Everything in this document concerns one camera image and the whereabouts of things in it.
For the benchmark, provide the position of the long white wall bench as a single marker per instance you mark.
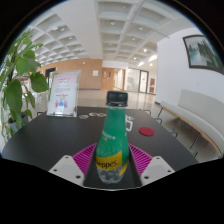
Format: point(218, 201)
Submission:
point(200, 116)

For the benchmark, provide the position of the green plastic drink bottle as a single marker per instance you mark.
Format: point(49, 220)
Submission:
point(112, 140)

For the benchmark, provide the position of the white patterned mug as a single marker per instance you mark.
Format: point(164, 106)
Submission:
point(129, 125)

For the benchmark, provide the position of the flat round red coaster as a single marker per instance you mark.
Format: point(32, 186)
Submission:
point(146, 131)

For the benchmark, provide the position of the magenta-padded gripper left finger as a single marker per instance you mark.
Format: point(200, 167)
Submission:
point(83, 160)

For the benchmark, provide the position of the green leafy potted plant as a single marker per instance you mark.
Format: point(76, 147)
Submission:
point(16, 93)

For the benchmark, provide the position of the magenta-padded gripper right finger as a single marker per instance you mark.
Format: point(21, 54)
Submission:
point(141, 160)

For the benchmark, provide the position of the recessed ceiling lights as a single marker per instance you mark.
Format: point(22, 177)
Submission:
point(112, 23)

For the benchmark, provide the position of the small round printed disc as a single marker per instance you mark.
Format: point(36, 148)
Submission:
point(101, 114)
point(83, 116)
point(92, 114)

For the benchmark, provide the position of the dark framed landscape picture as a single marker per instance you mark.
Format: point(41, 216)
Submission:
point(203, 53)

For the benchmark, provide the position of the clear acrylic sign stand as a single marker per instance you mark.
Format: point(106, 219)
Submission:
point(63, 93)

